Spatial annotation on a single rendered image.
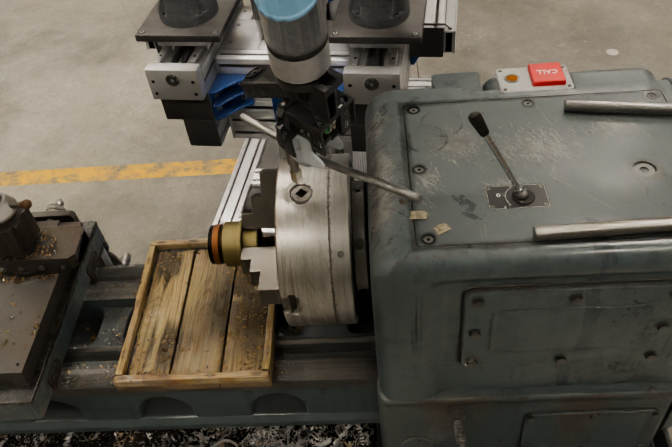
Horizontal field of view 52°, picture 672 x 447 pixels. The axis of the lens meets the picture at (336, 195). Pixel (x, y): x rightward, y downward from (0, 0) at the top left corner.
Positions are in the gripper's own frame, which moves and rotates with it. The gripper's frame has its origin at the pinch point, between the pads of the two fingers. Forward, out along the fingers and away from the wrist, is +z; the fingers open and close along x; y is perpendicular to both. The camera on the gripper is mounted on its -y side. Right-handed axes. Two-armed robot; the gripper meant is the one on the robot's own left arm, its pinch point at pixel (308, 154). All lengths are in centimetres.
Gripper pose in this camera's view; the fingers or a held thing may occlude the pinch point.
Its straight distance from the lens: 102.4
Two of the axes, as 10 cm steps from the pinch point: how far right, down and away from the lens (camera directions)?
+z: 0.9, 5.5, 8.3
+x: 6.2, -6.8, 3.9
